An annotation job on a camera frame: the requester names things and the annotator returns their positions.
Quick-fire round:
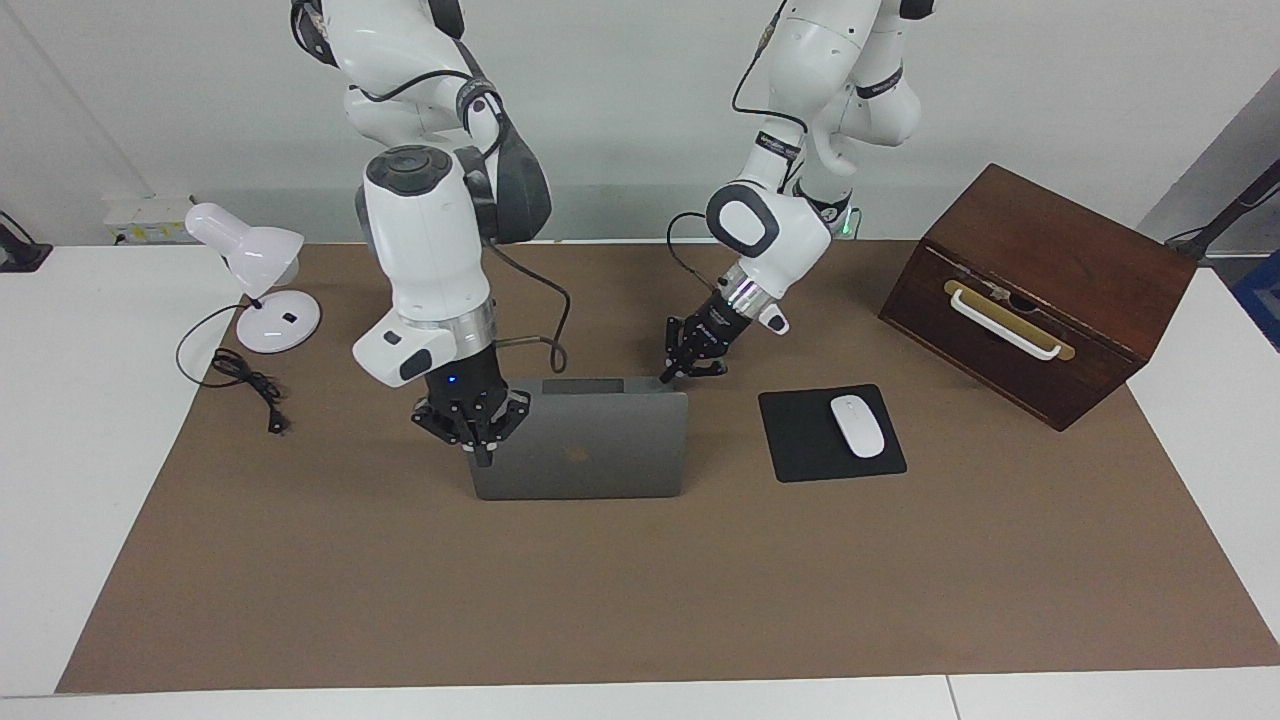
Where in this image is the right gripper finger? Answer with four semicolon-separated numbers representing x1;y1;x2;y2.
477;389;532;469
411;398;481;451

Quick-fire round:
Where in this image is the grey laptop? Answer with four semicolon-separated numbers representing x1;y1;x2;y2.
468;377;691;501

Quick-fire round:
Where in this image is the black mouse pad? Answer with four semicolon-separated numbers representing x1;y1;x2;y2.
758;384;908;484

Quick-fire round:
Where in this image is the white computer mouse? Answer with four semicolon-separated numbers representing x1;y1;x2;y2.
830;395;887;460

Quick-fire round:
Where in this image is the brown table mat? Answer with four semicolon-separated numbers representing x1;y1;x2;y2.
55;240;1280;694

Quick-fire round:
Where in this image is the white desk lamp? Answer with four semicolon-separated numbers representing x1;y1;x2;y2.
185;203;323;354

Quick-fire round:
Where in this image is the white power strip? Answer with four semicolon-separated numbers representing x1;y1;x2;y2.
103;195;196;246

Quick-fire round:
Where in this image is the dark wooden box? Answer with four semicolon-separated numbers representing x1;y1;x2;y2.
878;163;1198;432

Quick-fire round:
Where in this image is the black stand pole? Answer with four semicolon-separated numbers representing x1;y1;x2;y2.
1165;158;1280;263

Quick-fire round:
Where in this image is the blue bin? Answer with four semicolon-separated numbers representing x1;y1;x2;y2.
1232;250;1280;351

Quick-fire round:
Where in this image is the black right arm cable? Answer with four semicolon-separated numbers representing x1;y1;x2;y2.
355;70;573;376

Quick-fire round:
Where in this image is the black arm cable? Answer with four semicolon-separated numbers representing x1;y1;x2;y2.
664;0;809;296
355;70;573;376

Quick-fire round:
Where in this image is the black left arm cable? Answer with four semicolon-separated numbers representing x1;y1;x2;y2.
664;0;809;296

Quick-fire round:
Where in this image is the black lamp power cable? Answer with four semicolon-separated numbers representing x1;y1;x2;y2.
176;303;288;435

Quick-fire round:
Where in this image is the white box handle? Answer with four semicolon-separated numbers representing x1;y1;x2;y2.
948;288;1063;361

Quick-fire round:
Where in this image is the brass handle plate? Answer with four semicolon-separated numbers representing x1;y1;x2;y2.
943;279;1077;362

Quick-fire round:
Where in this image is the black clamp mount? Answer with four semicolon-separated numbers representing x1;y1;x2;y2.
0;212;53;273

